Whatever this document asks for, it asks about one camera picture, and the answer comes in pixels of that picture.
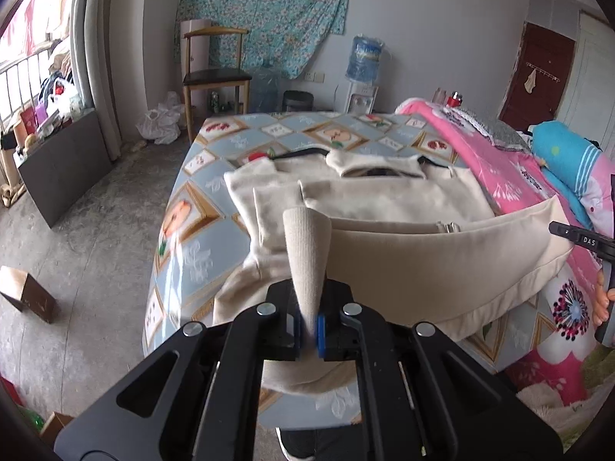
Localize red paper bag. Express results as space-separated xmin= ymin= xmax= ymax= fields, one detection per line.
xmin=0 ymin=375 xmax=25 ymax=409

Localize empty clear water bottle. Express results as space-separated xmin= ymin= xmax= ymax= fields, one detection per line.
xmin=250 ymin=58 xmax=280 ymax=113

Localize white water dispenser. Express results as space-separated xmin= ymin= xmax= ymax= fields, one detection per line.
xmin=345 ymin=81 xmax=379 ymax=115

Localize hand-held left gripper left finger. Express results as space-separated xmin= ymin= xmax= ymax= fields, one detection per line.
xmin=54 ymin=281 xmax=308 ymax=461

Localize black waste bin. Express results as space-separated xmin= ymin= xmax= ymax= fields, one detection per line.
xmin=282 ymin=90 xmax=315 ymax=113

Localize pink floral blanket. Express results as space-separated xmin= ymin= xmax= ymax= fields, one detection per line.
xmin=394 ymin=97 xmax=615 ymax=406

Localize white panel door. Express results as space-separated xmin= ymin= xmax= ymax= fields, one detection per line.
xmin=555 ymin=10 xmax=615 ymax=130

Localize beige mannequin leg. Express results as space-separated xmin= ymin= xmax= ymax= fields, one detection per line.
xmin=0 ymin=120 xmax=27 ymax=208

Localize dark grey panel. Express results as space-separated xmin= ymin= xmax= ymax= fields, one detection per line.
xmin=18 ymin=111 xmax=113 ymax=229

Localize blue pillow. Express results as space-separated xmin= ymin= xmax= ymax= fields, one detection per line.
xmin=531 ymin=121 xmax=615 ymax=231

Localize green plastic bottle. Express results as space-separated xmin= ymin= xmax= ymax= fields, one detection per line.
xmin=22 ymin=408 xmax=45 ymax=435

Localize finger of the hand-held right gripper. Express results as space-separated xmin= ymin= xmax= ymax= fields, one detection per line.
xmin=549 ymin=221 xmax=615 ymax=254

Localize crumpled white plastic bag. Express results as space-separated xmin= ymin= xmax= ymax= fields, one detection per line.
xmin=136 ymin=91 xmax=183 ymax=146

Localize wooden chair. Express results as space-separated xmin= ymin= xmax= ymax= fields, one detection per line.
xmin=183 ymin=28 xmax=251 ymax=142

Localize metal window railing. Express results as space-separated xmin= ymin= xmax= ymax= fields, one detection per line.
xmin=0 ymin=48 xmax=53 ymax=135

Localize grey curtain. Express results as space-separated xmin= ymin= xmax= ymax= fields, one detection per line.
xmin=72 ymin=0 xmax=145 ymax=161

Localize teal floral wall cloth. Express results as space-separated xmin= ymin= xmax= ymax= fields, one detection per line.
xmin=175 ymin=0 xmax=352 ymax=80

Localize cream zip jacket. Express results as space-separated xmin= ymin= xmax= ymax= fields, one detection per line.
xmin=211 ymin=146 xmax=575 ymax=397

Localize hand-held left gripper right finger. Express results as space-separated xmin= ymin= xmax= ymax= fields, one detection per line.
xmin=314 ymin=282 xmax=563 ymax=461

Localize person's black trousers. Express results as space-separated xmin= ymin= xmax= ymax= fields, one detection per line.
xmin=275 ymin=425 xmax=366 ymax=461

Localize patterned blue tablecloth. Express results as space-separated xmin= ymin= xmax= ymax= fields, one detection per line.
xmin=141 ymin=111 xmax=520 ymax=430

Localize open cardboard box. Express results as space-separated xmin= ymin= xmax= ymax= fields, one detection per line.
xmin=39 ymin=411 xmax=75 ymax=447

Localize silver quilted cover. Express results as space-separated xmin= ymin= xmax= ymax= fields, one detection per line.
xmin=456 ymin=106 xmax=529 ymax=152

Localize brown cardboard box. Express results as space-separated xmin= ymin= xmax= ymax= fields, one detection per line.
xmin=0 ymin=265 xmax=58 ymax=325

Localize person's right hand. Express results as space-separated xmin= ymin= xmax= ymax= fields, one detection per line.
xmin=595 ymin=269 xmax=614 ymax=330

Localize brown wooden door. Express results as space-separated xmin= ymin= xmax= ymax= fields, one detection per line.
xmin=499 ymin=22 xmax=577 ymax=131

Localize white flat carton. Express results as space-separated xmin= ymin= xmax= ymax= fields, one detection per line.
xmin=180 ymin=19 xmax=212 ymax=88

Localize pink hanging cloth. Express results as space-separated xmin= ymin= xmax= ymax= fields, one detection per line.
xmin=0 ymin=0 xmax=53 ymax=53

